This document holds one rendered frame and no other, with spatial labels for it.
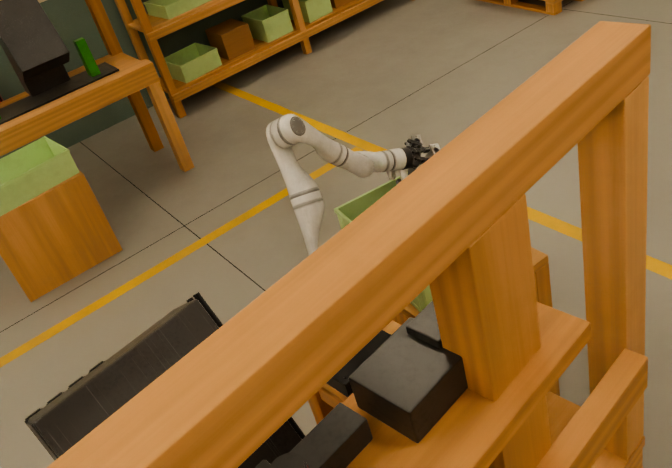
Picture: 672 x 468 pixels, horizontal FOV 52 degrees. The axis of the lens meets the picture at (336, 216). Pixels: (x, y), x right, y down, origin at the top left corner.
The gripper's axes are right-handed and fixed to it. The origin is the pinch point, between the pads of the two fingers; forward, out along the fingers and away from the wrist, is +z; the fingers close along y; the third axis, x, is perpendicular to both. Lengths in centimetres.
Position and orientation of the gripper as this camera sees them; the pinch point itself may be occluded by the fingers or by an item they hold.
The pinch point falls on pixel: (430, 154)
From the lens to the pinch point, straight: 246.4
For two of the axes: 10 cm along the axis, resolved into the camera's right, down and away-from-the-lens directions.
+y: -3.5, -8.9, 2.8
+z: 8.2, -1.5, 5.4
